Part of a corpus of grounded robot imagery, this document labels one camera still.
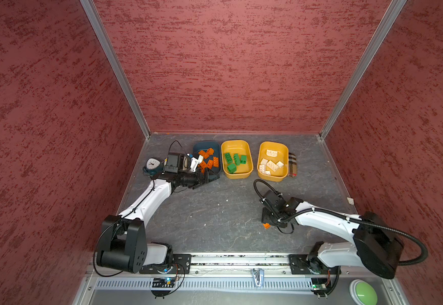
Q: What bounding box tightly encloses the orange long lego beam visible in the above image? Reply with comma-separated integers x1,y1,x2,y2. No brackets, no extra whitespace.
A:
199,161,208,173

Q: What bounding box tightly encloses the orange 2x4 lego brick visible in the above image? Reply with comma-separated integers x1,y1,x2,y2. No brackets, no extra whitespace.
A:
198,150,210,159

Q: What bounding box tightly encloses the small green lego brick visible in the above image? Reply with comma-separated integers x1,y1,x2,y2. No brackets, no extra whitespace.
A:
227,163,237,174

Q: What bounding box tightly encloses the green 2x4 lego brick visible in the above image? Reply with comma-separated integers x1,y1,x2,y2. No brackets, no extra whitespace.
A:
224,152,233,165

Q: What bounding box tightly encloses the cream 2x4 lego plate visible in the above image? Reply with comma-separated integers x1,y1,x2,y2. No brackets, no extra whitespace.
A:
266,161,280,172

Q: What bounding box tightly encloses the green long lego brick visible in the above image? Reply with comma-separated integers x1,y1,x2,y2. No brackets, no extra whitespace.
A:
234,153,241,166

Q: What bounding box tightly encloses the white 2x4 lego brick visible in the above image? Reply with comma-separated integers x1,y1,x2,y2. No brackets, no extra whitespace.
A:
266,149,278,157

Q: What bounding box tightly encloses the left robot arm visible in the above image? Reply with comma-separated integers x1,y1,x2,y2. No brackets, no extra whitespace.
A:
93,169,220,277

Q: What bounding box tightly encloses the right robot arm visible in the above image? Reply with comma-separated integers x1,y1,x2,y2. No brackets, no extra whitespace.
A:
260,190,429,279

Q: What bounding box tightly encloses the dark teal container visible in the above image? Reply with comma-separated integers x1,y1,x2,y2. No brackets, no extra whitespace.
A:
193,141,222,175

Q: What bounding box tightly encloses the small teal alarm clock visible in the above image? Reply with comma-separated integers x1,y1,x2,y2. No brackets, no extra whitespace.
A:
143,158,164,177

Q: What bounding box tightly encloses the plaid checkered box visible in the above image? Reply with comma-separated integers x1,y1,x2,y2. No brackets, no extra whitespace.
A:
288,152,298,178

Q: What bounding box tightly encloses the middle yellow container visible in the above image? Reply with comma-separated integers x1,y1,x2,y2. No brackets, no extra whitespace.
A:
221,140,253,179

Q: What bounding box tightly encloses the yellow container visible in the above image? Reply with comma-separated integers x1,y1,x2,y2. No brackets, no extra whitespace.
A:
257,141,289,182
221,140,253,179

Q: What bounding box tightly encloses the right yellow container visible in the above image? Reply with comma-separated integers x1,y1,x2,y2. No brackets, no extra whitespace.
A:
257,141,289,182

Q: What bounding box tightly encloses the green push button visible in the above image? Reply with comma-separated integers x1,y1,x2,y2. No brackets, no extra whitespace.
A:
349,280,378,305

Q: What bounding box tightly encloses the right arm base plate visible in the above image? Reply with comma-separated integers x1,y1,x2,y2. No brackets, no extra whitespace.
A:
288,254,338,275

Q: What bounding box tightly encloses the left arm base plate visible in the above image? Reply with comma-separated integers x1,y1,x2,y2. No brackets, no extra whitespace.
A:
140,254,192,275

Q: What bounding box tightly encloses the aluminium front rail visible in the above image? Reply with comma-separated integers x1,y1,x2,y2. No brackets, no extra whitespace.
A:
86,251,395,277

